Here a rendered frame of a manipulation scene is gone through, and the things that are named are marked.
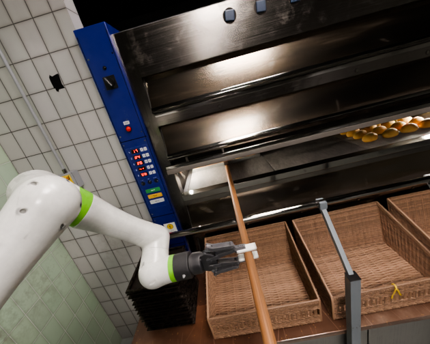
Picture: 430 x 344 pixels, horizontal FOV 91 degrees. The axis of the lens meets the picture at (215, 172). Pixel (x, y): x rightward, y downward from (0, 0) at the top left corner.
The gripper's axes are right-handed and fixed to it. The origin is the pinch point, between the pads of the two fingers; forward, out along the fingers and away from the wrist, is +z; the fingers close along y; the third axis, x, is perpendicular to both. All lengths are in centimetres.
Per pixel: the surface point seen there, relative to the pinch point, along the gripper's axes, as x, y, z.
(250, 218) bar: -22.7, 2.1, 5.1
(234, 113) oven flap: -62, -40, 11
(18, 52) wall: -61, -95, -86
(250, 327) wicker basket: -11, 57, -7
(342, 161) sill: -59, 3, 69
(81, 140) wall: -61, -47, -77
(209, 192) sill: -60, 2, -15
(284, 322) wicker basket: -11, 57, 10
